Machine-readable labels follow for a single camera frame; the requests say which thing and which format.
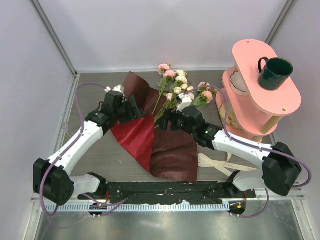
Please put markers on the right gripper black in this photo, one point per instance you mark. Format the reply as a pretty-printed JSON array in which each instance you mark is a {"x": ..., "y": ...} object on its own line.
[{"x": 173, "y": 122}]

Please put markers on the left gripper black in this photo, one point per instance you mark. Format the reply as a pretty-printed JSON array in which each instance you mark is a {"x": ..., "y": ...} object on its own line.
[{"x": 130, "y": 110}]

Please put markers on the red wrapping paper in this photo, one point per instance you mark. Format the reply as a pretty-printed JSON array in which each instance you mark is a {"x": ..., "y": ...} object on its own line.
[{"x": 165, "y": 154}]

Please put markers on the pink rose flower bunch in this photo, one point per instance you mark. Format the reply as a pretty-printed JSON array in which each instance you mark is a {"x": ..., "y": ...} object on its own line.
[{"x": 173, "y": 84}]

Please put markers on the cream printed ribbon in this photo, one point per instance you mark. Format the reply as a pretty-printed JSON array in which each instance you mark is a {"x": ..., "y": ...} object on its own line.
[{"x": 222, "y": 166}]

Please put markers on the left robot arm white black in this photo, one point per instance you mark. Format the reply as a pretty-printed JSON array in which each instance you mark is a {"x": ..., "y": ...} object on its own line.
[{"x": 51, "y": 177}]

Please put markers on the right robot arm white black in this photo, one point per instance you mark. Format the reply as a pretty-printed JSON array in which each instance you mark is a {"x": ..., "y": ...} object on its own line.
[{"x": 277, "y": 170}]

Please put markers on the clear glass vase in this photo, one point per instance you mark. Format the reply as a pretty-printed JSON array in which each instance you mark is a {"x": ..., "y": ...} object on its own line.
[{"x": 65, "y": 126}]

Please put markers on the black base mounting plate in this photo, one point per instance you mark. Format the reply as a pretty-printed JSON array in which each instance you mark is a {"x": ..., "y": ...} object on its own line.
[{"x": 168, "y": 192}]

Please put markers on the white bowl on shelf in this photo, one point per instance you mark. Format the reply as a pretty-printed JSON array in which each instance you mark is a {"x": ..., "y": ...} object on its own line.
[{"x": 238, "y": 85}]

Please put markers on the pink three-tier wooden shelf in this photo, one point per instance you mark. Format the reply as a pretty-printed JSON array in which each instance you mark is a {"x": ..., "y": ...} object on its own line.
[{"x": 258, "y": 114}]

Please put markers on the dark green mug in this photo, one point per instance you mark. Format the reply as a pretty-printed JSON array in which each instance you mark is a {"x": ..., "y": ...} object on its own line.
[{"x": 273, "y": 72}]

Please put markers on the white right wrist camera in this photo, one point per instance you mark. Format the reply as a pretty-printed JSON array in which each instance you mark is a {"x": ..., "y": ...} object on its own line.
[{"x": 184, "y": 101}]

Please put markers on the white slotted cable duct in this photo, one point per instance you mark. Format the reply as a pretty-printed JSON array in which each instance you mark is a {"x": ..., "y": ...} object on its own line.
[{"x": 87, "y": 206}]

